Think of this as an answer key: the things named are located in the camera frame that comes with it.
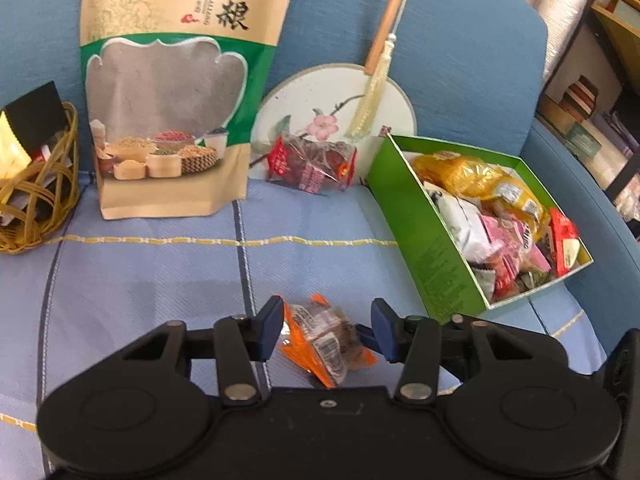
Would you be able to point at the pink packet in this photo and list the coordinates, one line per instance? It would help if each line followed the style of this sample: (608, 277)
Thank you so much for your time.
(500, 232)

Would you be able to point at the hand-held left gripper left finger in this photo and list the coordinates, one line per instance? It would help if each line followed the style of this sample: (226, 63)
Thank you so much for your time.
(272, 325)

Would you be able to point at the woven bamboo basket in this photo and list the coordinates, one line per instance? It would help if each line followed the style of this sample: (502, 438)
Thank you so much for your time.
(30, 240)

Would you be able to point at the black metal shelf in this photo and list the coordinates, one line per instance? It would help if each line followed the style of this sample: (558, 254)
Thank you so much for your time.
(622, 180)

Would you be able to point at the white blue packet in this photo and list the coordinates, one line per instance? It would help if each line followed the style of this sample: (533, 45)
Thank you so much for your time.
(460, 220)

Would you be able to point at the black packet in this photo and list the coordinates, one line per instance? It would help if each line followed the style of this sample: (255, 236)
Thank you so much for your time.
(35, 115)

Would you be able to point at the striped vase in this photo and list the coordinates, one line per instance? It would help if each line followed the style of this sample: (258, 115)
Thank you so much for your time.
(580, 97)

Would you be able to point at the white bubble wrap roll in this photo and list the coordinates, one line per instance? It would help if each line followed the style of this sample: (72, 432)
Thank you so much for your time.
(562, 15)

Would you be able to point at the yellow wooden box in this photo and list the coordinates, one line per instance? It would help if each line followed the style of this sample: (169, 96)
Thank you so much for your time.
(625, 45)

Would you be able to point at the green cardboard box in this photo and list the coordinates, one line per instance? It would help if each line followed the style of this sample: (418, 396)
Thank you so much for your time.
(425, 240)

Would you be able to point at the round fan with tassel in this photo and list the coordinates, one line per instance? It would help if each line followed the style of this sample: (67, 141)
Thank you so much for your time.
(325, 95)

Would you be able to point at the large tan grain pouch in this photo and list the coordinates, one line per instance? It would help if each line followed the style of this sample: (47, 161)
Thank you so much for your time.
(175, 85)

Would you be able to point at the pile of mixed snacks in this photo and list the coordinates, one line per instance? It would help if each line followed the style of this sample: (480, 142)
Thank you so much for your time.
(500, 260)

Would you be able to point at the small yellow sachet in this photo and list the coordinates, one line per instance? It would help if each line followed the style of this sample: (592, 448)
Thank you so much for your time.
(12, 155)

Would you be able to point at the blue sofa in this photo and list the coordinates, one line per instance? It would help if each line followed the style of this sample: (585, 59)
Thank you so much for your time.
(475, 35)

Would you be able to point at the green carton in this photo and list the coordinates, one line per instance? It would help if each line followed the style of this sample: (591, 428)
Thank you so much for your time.
(582, 142)

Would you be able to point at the clear red date packet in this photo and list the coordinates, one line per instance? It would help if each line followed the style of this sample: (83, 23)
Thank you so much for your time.
(310, 165)

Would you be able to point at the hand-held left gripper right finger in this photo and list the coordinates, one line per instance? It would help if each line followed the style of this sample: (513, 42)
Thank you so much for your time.
(385, 325)

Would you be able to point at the orange packet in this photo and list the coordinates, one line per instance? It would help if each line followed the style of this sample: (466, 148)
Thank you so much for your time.
(320, 340)

